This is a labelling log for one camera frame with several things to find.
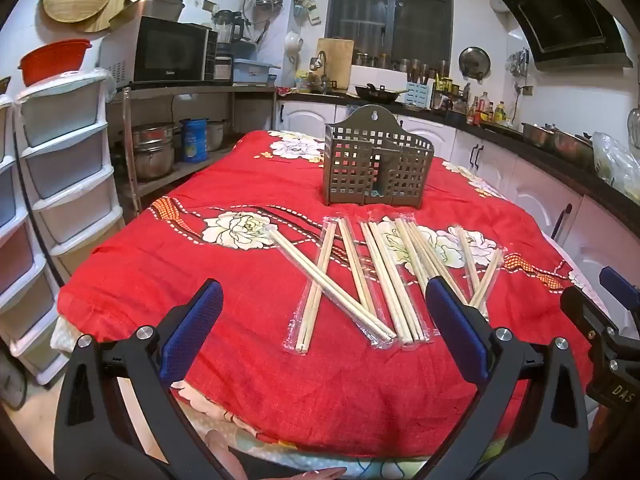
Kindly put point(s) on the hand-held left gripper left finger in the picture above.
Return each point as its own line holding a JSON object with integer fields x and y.
{"x": 192, "y": 330}

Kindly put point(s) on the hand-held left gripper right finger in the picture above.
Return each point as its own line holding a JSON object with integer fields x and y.
{"x": 452, "y": 325}

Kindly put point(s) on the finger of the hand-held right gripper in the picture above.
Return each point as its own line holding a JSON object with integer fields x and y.
{"x": 580, "y": 310}
{"x": 615, "y": 280}

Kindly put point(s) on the group of chopsticks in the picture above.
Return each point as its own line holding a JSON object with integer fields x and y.
{"x": 385, "y": 280}

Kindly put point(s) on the grey lattice chopstick holder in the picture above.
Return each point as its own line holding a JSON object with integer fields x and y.
{"x": 350, "y": 170}

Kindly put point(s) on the hanging metal utensils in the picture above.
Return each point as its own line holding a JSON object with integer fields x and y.
{"x": 520, "y": 62}

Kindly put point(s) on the red floral blanket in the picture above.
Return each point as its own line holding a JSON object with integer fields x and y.
{"x": 225, "y": 260}

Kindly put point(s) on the black kitchen countertop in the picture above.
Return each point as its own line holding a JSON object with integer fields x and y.
{"x": 575, "y": 175}

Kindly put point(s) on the clear plastic bag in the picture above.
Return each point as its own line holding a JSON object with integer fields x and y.
{"x": 617, "y": 165}

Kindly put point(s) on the large stacked steel stockpot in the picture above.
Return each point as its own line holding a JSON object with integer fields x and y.
{"x": 152, "y": 155}

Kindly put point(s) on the white plastic drawer tower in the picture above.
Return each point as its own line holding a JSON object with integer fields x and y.
{"x": 20, "y": 260}
{"x": 65, "y": 160}

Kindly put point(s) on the blue printed bag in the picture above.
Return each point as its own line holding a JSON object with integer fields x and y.
{"x": 194, "y": 140}

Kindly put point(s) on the small steel pot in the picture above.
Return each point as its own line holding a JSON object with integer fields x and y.
{"x": 217, "y": 135}

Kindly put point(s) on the row of sauce bottles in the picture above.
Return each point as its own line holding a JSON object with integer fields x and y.
{"x": 485, "y": 110}

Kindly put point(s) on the blue white knife block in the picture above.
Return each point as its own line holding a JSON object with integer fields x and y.
{"x": 419, "y": 95}

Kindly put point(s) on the wooden shelf rack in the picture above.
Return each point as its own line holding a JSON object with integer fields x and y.
{"x": 200, "y": 91}

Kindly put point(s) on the black wok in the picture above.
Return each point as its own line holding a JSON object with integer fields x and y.
{"x": 380, "y": 94}

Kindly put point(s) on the red patterned cloth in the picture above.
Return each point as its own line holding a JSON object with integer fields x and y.
{"x": 285, "y": 91}

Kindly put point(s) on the hanging dark pot lid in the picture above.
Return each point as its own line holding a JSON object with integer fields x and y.
{"x": 474, "y": 62}

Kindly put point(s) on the grey-blue plastic dish bin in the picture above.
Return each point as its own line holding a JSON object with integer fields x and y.
{"x": 252, "y": 72}

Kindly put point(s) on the row of spice jars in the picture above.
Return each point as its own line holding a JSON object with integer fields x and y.
{"x": 400, "y": 65}

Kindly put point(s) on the black range hood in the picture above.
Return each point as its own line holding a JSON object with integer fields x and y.
{"x": 565, "y": 15}

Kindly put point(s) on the yellow dish soap bottle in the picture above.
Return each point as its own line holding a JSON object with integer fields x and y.
{"x": 303, "y": 82}

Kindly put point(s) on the black microwave oven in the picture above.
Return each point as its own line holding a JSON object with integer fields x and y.
{"x": 170, "y": 50}

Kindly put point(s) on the wooden cutting board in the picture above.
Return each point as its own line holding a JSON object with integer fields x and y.
{"x": 337, "y": 62}

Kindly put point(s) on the metal kitchen faucet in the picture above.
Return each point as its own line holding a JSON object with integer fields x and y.
{"x": 320, "y": 57}

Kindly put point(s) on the blender with black base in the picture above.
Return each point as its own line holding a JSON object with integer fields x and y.
{"x": 227, "y": 30}

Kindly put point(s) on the red plastic basin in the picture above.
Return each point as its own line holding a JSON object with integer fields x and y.
{"x": 50, "y": 62}

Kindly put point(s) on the dark framed window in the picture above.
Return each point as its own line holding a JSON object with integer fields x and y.
{"x": 390, "y": 20}

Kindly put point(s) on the grey rectangular container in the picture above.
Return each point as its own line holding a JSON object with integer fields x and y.
{"x": 165, "y": 10}

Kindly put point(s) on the hanging steel bowls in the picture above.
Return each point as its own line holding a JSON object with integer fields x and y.
{"x": 270, "y": 0}

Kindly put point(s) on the wall socket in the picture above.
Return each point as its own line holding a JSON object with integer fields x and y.
{"x": 525, "y": 90}
{"x": 210, "y": 6}

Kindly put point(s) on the white wall-mounted container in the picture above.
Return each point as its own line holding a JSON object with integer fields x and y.
{"x": 293, "y": 42}

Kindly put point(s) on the wall basket with sponges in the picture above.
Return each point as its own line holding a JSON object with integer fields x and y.
{"x": 305, "y": 7}

